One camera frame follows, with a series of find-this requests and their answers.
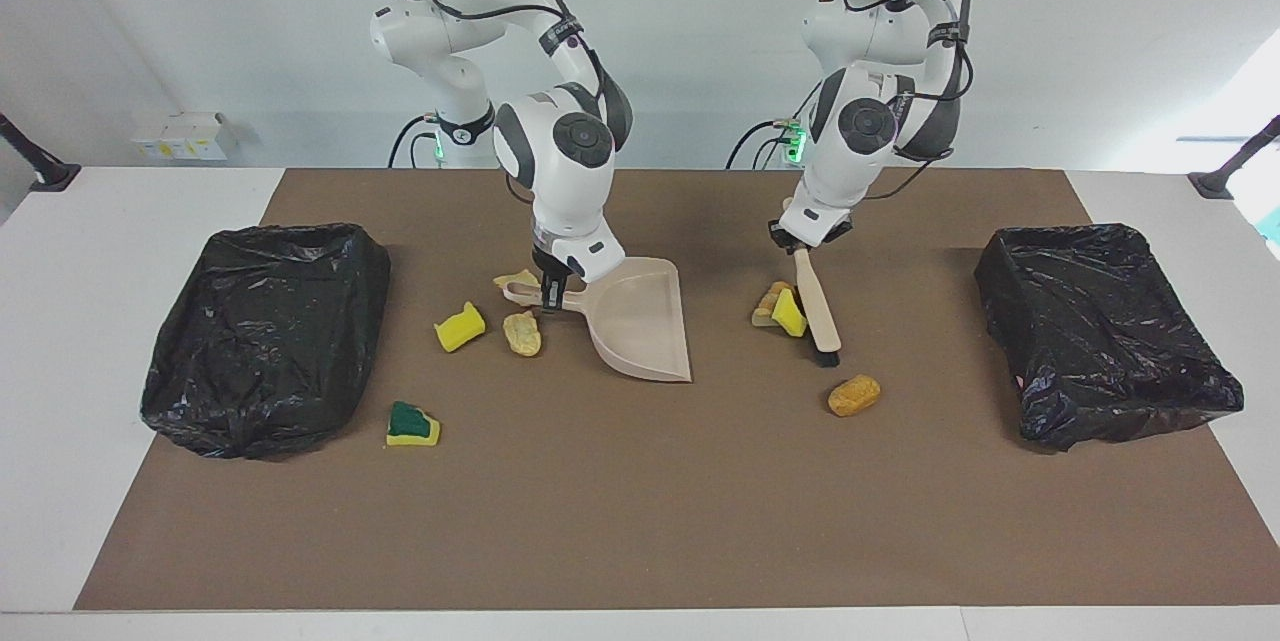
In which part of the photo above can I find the black stand pole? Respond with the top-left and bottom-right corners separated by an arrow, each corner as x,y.
0,113 -> 81,193
1188,116 -> 1280,200

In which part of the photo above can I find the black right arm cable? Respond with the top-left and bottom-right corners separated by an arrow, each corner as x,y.
345,0 -> 611,102

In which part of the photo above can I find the yellow sponge wedge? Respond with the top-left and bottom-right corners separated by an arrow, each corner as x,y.
771,287 -> 808,339

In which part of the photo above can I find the brown table mat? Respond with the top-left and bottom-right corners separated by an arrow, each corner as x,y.
75,168 -> 1280,612

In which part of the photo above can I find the beige layered sponge chunk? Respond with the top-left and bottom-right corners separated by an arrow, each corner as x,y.
751,281 -> 796,328

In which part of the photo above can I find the black bag-lined bin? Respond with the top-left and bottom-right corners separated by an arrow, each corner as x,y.
975,223 -> 1246,453
140,223 -> 392,461

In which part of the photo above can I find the beige plastic dustpan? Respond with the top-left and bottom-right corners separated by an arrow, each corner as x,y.
502,257 -> 693,384

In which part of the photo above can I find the white wall box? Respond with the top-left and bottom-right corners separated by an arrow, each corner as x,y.
130,111 -> 241,162

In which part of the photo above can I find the orange-brown sponge lump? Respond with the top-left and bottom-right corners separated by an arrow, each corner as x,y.
828,374 -> 883,418

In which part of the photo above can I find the green and yellow sponge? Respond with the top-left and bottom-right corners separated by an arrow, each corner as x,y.
386,400 -> 441,448

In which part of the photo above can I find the notched yellow sponge piece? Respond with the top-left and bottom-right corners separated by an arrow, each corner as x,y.
434,301 -> 487,354

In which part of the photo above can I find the black base cable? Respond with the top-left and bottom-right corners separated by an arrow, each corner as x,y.
725,119 -> 801,170
388,114 -> 441,169

